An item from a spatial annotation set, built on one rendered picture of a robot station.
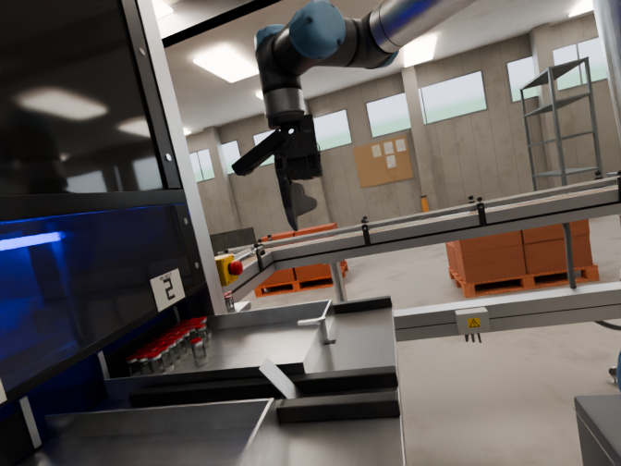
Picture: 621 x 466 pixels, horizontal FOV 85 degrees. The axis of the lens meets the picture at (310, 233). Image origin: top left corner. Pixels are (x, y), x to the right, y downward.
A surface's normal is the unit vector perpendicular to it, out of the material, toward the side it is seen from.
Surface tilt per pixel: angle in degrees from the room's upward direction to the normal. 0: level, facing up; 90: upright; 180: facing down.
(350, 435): 0
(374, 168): 90
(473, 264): 90
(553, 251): 90
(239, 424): 90
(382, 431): 0
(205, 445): 0
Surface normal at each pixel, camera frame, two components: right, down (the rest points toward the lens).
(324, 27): 0.55, 0.00
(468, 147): -0.27, 0.15
